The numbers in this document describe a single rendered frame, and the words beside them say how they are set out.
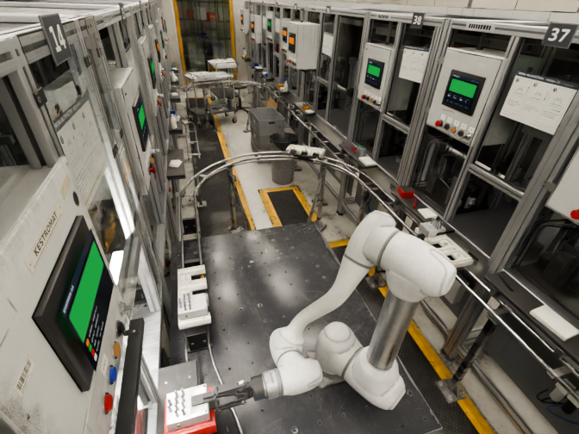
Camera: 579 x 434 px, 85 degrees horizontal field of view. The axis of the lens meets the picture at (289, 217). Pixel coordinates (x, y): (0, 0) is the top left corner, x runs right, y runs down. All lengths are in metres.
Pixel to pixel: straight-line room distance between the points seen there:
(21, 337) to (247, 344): 1.27
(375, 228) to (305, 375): 0.56
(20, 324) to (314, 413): 1.22
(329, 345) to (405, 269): 0.58
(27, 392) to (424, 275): 0.85
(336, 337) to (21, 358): 1.10
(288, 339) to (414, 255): 0.59
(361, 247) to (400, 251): 0.13
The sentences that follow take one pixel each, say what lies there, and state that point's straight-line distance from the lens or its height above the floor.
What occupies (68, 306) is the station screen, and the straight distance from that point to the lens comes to 0.60.
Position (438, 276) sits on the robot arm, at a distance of 0.97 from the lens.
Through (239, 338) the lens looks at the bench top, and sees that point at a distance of 1.72.
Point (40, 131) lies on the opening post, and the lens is 0.72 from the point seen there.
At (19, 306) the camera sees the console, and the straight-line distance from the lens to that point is 0.54.
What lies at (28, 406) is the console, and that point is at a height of 1.67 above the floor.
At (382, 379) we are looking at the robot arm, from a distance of 1.35.
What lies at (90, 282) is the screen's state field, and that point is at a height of 1.65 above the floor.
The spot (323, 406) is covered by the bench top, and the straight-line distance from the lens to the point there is 1.56.
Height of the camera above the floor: 2.09
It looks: 35 degrees down
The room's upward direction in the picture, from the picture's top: 2 degrees clockwise
